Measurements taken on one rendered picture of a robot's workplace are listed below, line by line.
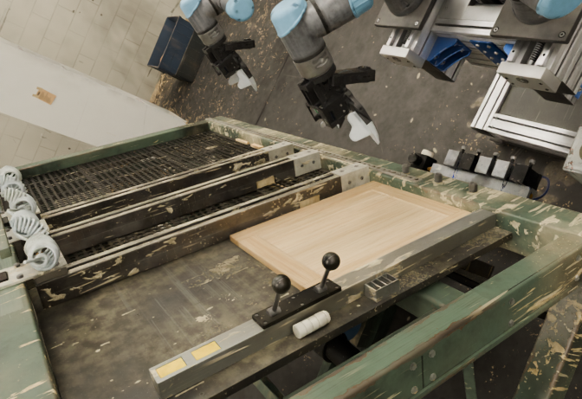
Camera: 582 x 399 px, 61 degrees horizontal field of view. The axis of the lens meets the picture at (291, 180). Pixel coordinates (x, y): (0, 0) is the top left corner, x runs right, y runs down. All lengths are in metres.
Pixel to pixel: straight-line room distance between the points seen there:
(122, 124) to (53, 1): 1.83
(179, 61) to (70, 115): 1.32
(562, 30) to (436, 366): 0.86
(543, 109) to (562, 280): 1.19
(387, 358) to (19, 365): 0.65
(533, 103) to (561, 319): 1.17
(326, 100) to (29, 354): 0.75
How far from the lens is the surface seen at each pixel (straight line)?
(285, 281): 0.95
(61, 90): 5.14
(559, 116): 2.31
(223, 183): 1.78
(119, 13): 6.60
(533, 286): 1.18
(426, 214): 1.50
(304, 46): 1.01
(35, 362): 1.04
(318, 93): 1.06
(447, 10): 1.81
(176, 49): 5.70
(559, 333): 1.45
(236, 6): 1.50
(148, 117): 5.34
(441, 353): 1.00
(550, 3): 1.22
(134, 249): 1.41
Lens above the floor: 2.13
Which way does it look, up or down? 36 degrees down
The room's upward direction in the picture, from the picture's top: 68 degrees counter-clockwise
